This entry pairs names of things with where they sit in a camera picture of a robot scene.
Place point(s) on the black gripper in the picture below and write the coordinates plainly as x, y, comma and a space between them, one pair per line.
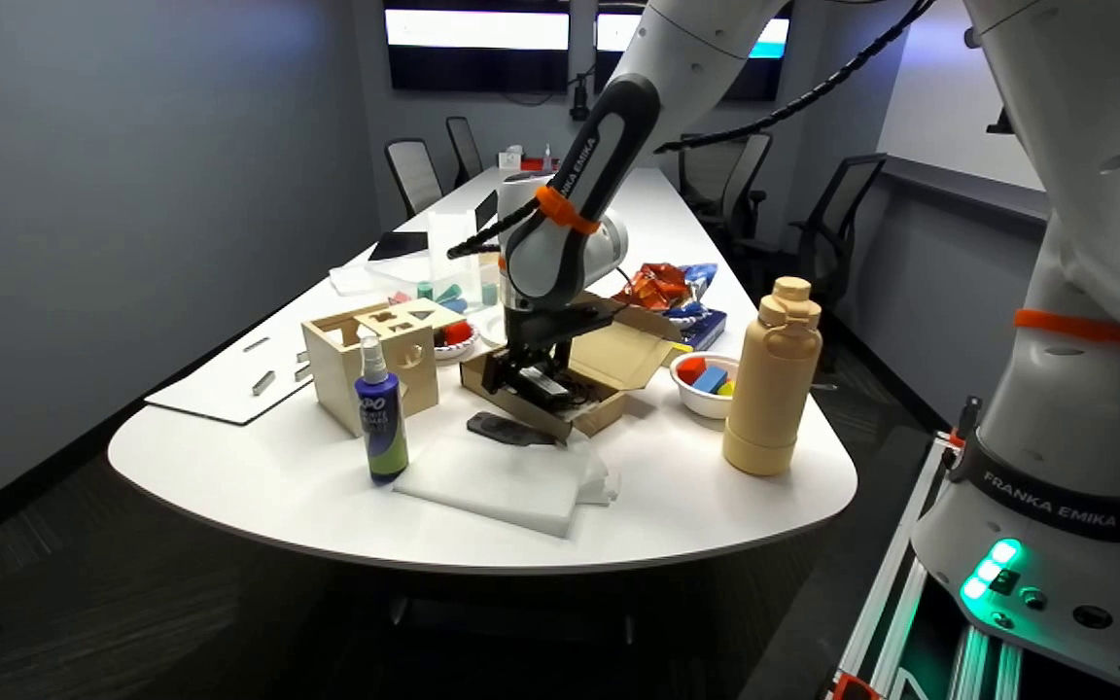
544, 330

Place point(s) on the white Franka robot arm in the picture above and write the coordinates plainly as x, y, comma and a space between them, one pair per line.
1078, 429

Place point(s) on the brown cardboard box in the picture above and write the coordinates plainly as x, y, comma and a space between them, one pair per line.
631, 356

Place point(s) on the wooden shape sorter box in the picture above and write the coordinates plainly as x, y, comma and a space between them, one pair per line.
369, 361

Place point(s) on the dark grey remote control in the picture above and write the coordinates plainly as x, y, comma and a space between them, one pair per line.
509, 429

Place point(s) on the small patterned bowl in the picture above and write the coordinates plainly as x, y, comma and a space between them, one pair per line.
453, 338

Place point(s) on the small teal object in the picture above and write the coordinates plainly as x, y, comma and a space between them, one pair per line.
445, 295

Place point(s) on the white folded cloth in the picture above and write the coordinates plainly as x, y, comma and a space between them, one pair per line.
502, 492

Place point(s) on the orange chips bag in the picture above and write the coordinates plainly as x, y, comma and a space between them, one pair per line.
664, 286

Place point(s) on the red toy block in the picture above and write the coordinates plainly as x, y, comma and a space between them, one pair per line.
690, 370

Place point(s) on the translucent white container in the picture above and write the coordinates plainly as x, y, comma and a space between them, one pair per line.
453, 254

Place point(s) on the white bowl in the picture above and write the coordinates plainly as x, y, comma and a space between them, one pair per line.
701, 399

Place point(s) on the blue book yellow spine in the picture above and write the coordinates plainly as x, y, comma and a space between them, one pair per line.
701, 330

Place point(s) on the blue toy block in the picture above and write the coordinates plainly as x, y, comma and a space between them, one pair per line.
708, 379

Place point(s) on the blue green spray bottle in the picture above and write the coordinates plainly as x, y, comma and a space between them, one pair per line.
384, 420

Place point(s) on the blue plastic bag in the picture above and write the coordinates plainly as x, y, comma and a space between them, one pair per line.
701, 278

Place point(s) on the yellow toy block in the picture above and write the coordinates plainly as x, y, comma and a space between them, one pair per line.
728, 387

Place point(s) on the dark tablet computer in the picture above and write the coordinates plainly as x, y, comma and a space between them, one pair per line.
399, 247

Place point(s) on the beige water bottle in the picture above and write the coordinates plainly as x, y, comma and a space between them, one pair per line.
772, 390

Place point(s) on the black office chair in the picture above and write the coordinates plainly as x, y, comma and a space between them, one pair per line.
745, 180
413, 176
838, 217
465, 150

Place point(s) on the white paper sheets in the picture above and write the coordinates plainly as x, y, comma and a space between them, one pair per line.
236, 379

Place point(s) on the white metal robot stand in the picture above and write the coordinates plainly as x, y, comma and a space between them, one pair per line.
896, 608

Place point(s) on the wall monitor screen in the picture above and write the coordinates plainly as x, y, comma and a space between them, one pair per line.
476, 31
611, 51

